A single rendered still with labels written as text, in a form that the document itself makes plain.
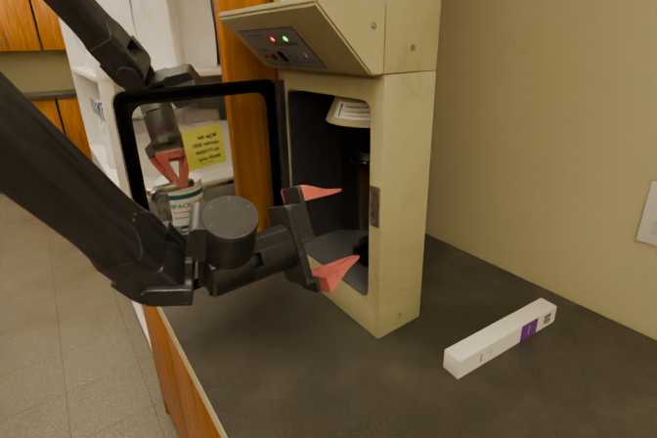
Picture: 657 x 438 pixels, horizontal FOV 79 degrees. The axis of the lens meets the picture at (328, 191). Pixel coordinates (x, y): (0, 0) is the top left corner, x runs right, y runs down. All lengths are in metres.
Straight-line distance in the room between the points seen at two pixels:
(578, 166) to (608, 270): 0.21
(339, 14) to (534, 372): 0.63
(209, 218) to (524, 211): 0.76
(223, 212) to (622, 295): 0.79
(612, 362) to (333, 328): 0.48
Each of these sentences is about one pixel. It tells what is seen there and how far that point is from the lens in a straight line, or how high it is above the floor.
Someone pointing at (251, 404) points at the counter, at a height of 0.94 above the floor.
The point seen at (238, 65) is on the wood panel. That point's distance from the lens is 0.88.
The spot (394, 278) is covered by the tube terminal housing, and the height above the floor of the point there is 1.06.
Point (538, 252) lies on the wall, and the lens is 1.03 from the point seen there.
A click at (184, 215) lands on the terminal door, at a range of 0.80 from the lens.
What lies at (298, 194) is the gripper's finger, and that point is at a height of 1.28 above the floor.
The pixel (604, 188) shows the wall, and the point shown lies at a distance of 0.93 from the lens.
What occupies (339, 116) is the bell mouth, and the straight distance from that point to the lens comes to 0.72.
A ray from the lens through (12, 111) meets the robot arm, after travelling 0.36.
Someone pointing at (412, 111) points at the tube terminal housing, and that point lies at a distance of 0.65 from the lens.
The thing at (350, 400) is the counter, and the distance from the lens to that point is 0.69.
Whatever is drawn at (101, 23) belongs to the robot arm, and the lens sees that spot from 0.80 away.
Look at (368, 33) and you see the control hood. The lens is 0.58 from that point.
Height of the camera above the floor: 1.46
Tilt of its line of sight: 21 degrees down
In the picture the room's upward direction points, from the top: 1 degrees counter-clockwise
